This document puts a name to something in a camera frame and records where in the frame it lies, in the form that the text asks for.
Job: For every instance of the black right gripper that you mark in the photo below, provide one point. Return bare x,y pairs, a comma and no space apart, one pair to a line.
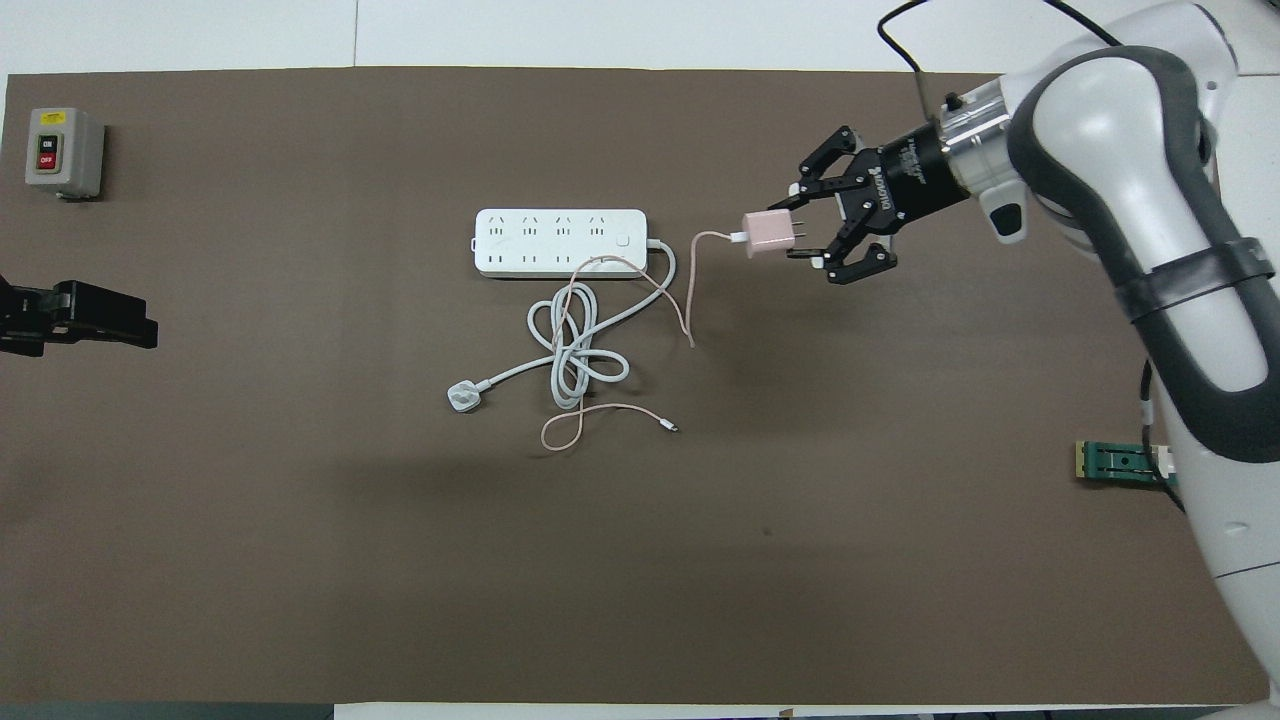
905,175

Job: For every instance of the pink USB charger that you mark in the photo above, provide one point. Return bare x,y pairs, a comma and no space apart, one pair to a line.
765,233

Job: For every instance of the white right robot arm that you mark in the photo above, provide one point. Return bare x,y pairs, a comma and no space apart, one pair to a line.
1100,130

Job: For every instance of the white power strip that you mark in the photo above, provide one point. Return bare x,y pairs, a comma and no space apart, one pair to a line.
520,250

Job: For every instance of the grey on-off button box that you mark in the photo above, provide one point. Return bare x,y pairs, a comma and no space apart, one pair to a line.
65,150

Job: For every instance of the brown table mat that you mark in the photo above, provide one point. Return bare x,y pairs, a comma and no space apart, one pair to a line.
400,550

